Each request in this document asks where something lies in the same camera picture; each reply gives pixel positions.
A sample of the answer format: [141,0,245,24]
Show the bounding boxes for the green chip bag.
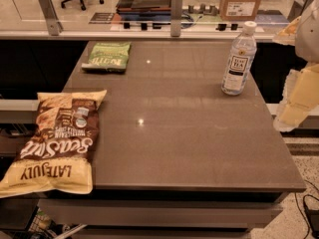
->
[82,42,131,73]

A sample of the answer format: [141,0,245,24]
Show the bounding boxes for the black cable on floor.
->
[294,179,319,239]

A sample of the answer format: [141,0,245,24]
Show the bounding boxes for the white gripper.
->
[272,0,319,132]

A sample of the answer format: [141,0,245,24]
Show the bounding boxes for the stacked trays behind glass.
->
[116,0,180,17]

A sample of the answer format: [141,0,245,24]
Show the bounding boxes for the middle metal glass bracket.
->
[170,0,182,37]

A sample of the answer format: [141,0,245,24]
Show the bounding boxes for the left metal glass bracket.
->
[38,0,62,36]

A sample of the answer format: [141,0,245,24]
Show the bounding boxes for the cardboard box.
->
[219,0,261,21]

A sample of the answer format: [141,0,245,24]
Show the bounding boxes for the metal glass bracket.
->
[38,0,62,36]
[287,0,319,22]
[170,0,182,37]

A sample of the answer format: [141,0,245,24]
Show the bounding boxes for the right metal glass bracket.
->
[287,0,319,22]

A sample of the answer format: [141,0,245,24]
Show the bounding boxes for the brown Late July chip bag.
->
[0,91,107,198]

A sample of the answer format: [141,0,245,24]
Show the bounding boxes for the clear plastic tea bottle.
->
[221,21,257,96]

